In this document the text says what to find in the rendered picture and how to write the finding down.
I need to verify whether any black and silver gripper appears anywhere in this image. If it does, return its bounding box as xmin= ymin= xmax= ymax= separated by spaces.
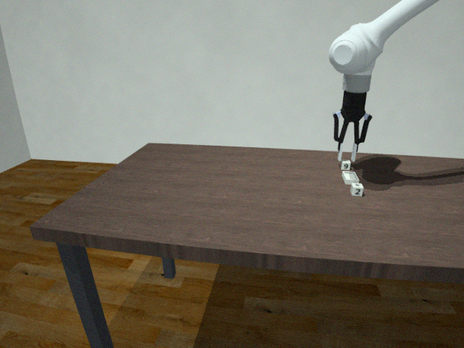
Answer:
xmin=333 ymin=91 xmax=372 ymax=162

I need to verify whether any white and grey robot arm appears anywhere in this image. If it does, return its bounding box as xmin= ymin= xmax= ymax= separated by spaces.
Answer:
xmin=328 ymin=0 xmax=439 ymax=93

